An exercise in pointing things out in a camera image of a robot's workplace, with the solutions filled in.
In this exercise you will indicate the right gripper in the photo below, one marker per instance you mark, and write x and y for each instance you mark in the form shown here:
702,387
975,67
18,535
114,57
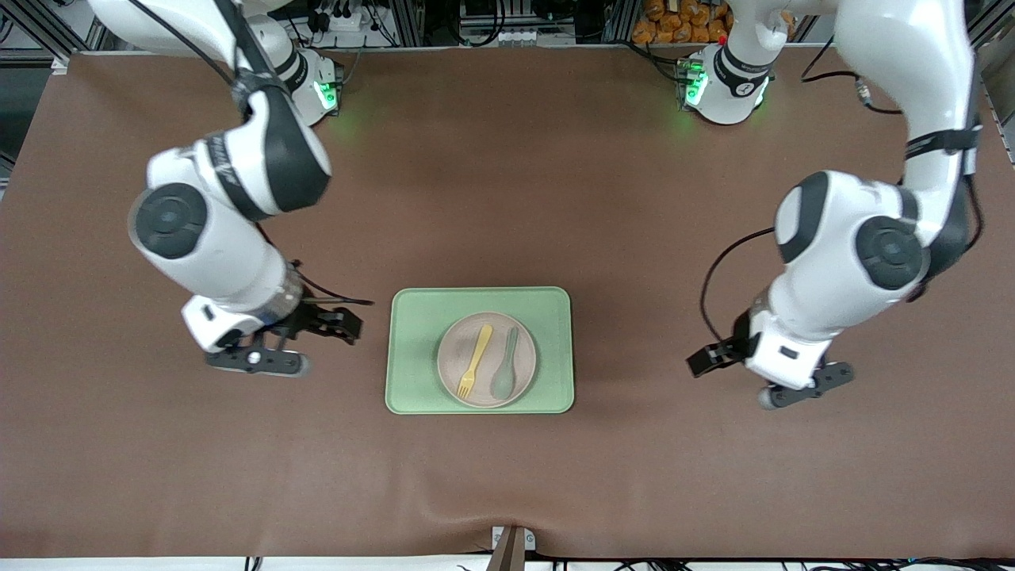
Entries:
308,320

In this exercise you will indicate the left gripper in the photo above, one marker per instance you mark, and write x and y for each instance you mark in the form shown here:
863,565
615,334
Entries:
739,343

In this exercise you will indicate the beige round plate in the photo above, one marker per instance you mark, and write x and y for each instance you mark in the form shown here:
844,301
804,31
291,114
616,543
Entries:
456,349

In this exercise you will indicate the yellow plastic fork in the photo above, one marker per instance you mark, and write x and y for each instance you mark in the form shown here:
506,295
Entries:
480,345

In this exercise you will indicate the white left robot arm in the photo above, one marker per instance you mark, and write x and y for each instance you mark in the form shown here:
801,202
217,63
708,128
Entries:
825,301

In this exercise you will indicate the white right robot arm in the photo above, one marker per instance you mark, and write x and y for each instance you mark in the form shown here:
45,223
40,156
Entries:
206,254

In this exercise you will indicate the light green rectangular tray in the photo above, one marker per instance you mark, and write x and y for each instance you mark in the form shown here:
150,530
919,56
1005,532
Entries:
412,349

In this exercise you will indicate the grey-green plastic spoon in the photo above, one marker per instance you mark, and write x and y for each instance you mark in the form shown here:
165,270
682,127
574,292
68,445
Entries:
503,383

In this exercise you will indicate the brown table mat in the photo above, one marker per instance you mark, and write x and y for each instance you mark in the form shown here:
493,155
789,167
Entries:
507,476

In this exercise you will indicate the white power strip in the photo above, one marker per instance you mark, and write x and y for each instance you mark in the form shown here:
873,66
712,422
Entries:
349,21

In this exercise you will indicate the orange packaged snacks pile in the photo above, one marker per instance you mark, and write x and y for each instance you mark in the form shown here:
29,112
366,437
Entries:
674,24

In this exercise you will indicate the white terminal block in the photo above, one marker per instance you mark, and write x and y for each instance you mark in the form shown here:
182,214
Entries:
511,36

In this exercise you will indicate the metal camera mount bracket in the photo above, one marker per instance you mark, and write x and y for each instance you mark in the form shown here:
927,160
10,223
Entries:
507,551

